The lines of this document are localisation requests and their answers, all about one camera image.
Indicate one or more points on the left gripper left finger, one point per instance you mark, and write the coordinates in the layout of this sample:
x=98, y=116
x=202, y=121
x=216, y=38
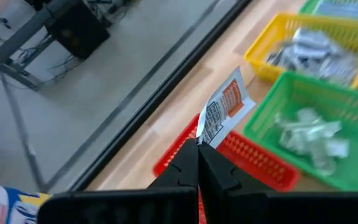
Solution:
x=182, y=168

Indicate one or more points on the blue striped bandage packet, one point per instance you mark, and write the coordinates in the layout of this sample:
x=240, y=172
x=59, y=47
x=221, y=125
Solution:
x=346, y=9

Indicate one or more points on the green plastic basket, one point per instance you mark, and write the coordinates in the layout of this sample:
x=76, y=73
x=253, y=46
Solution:
x=269, y=124
x=306, y=6

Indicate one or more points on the Lysol wipes canister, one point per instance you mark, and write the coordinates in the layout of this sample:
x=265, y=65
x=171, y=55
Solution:
x=5, y=205

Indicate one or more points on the red plastic basket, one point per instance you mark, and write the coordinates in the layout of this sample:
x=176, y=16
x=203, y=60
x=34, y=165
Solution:
x=259, y=161

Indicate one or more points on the black floor box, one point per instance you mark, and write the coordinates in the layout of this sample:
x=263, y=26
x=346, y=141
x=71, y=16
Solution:
x=78, y=28

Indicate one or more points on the grey metal desk frame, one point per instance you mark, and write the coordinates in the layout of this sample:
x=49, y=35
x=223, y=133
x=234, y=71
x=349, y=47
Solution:
x=20, y=34

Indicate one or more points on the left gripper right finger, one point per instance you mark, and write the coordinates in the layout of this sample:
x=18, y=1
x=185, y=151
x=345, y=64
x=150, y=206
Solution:
x=219, y=177

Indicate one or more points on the yellow plastic basket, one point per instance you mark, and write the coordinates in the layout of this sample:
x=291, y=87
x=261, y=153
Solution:
x=259, y=46

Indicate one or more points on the red white packet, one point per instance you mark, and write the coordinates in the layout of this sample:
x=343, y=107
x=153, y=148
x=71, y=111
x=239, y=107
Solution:
x=225, y=105

